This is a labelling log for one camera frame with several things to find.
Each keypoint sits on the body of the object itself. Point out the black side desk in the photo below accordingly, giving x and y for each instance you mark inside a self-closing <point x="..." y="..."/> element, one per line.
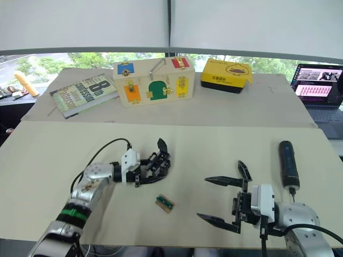
<point x="13" y="112"/>

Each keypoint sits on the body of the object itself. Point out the black window pole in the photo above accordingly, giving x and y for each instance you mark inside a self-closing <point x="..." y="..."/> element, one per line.
<point x="169" y="26"/>

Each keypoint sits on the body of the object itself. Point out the yellow and black box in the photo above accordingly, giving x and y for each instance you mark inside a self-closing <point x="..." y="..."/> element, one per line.
<point x="226" y="76"/>

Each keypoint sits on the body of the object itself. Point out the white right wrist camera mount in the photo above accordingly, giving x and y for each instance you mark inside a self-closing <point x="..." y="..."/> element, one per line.
<point x="264" y="203"/>

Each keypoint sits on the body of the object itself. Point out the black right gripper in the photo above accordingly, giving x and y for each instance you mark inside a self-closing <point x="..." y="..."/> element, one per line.
<point x="242" y="207"/>

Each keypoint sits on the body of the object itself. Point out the green hardcover book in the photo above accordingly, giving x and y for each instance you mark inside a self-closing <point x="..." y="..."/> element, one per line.
<point x="85" y="95"/>

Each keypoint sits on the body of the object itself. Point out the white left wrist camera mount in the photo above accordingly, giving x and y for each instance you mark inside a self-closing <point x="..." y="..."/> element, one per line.
<point x="129" y="163"/>

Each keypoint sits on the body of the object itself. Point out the wooden latch puzzle box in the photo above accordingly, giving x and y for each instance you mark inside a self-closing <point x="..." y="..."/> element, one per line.
<point x="155" y="83"/>

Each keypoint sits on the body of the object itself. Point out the beige wooden cylinder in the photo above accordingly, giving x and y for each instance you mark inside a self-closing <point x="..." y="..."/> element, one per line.
<point x="26" y="84"/>

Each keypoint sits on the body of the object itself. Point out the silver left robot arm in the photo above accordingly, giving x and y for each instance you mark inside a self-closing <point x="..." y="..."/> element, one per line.
<point x="80" y="195"/>

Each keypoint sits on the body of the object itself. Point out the small wooden screw holder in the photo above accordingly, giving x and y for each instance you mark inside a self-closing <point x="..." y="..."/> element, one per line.
<point x="165" y="204"/>

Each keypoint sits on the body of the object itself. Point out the black electric screwdriver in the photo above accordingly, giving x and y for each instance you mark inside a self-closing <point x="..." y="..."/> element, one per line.
<point x="289" y="163"/>

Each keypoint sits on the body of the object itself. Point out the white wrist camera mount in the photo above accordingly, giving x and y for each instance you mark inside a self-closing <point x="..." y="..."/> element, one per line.
<point x="264" y="203"/>
<point x="129" y="163"/>

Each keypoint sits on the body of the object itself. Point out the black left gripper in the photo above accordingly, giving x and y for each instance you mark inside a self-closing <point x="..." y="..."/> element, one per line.
<point x="133" y="176"/>

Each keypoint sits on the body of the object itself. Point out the open black laptop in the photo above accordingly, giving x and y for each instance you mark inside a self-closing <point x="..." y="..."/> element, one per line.
<point x="321" y="91"/>

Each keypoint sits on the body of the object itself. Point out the white roller blind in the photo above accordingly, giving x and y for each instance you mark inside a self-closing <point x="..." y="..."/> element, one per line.
<point x="80" y="24"/>
<point x="254" y="26"/>

